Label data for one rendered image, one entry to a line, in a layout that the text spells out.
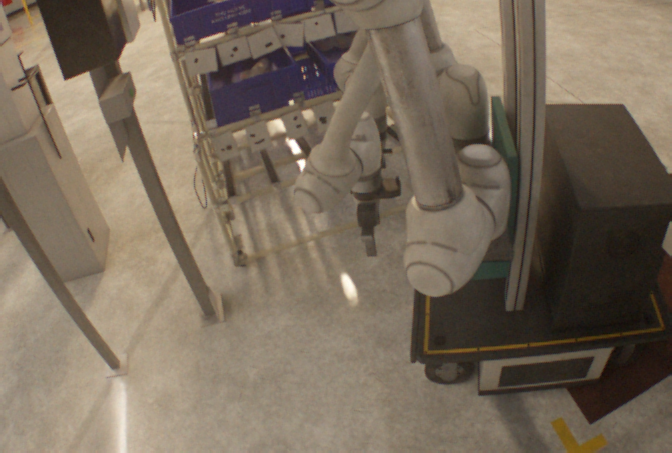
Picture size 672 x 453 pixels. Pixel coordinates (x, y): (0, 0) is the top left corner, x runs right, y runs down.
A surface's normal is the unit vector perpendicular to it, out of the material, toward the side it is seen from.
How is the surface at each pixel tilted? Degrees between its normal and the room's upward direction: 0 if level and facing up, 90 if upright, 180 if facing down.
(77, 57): 90
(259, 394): 0
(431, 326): 0
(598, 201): 0
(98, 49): 90
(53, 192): 90
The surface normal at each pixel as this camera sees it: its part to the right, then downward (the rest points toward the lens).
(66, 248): 0.25, 0.54
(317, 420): -0.16, -0.80
